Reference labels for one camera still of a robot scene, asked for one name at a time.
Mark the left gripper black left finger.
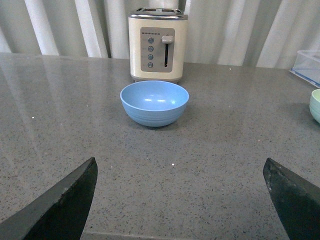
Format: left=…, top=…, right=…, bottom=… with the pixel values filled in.
left=0, top=157, right=98, bottom=240

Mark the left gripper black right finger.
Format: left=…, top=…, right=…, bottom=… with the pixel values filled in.
left=263, top=158, right=320, bottom=240

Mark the green bowl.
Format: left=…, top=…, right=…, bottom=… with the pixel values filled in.
left=309, top=89, right=320, bottom=123

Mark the blue bowl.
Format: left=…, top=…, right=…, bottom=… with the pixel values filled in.
left=120, top=80, right=190, bottom=127

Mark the clear plastic food container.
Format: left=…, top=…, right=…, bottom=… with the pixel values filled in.
left=290, top=50, right=320, bottom=88

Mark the white curtain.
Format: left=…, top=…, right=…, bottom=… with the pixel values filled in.
left=0, top=0, right=320, bottom=69

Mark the cream two-slot toaster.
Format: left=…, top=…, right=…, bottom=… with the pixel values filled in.
left=128, top=7, right=188, bottom=83

